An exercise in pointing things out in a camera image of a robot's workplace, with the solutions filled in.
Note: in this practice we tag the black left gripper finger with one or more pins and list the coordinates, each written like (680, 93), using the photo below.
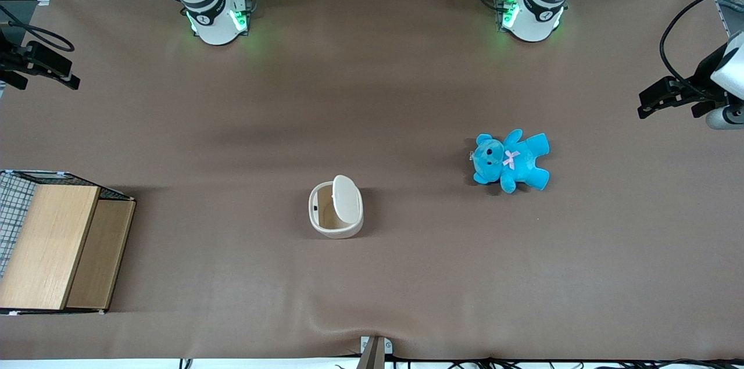
(704, 108)
(662, 96)

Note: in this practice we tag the beige trash can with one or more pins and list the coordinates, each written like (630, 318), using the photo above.
(322, 224)

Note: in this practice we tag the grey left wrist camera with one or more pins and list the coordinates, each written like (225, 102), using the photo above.
(726, 118)

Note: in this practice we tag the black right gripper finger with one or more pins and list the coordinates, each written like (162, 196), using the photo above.
(49, 64)
(13, 79)

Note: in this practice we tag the brown table mat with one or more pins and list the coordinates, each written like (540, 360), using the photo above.
(407, 276)

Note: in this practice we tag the metal table clamp bracket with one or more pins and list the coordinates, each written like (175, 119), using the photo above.
(375, 351)

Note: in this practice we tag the beige trash can lid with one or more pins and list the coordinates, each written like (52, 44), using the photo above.
(347, 200)

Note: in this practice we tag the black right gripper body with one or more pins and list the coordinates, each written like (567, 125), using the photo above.
(13, 58)

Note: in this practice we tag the blue plush teddy bear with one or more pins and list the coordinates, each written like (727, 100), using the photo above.
(517, 162)

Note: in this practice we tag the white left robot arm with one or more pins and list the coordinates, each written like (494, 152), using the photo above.
(537, 9)

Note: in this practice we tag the wooden shelf box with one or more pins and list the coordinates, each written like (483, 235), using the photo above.
(46, 241)

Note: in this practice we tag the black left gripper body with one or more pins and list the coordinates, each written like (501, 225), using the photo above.
(693, 89)

